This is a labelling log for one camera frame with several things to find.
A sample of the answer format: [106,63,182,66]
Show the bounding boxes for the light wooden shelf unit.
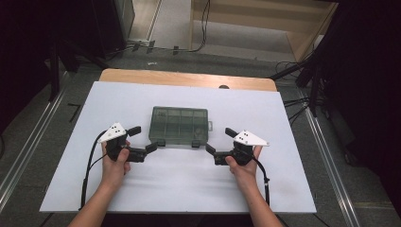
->
[188,0,340,62]

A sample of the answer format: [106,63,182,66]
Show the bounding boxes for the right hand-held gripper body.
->
[214,129,270,166]

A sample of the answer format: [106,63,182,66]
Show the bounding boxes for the black metal stand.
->
[269,46,335,117]
[46,41,108,102]

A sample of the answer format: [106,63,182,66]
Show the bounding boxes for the dark curtain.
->
[0,0,96,133]
[315,0,401,218]

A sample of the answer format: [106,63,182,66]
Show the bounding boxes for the person's left hand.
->
[100,141,131,187]

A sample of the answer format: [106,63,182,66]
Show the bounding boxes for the hanging black cable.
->
[176,0,212,54]

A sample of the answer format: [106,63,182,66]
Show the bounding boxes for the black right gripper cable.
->
[251,155,271,207]

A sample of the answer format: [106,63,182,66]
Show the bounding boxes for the white board sheet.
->
[39,80,318,215]

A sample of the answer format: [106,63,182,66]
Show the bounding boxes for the translucent grey compartment storage box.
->
[148,106,215,148]

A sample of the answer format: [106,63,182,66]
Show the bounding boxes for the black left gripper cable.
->
[78,130,110,211]

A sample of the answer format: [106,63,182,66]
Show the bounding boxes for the dark cabinet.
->
[91,0,136,60]

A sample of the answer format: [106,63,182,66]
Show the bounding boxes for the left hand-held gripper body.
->
[97,122,148,163]

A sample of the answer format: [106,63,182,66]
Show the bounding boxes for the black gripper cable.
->
[251,155,271,207]
[78,130,110,211]

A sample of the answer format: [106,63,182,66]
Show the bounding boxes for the black floor cables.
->
[275,61,313,127]

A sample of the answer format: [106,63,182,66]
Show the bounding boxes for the person's right hand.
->
[225,146,264,189]

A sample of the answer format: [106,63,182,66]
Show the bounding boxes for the person's dark clothing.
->
[103,214,253,227]

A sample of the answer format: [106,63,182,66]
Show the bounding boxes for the metal floor rail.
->
[0,72,69,212]
[297,89,362,227]

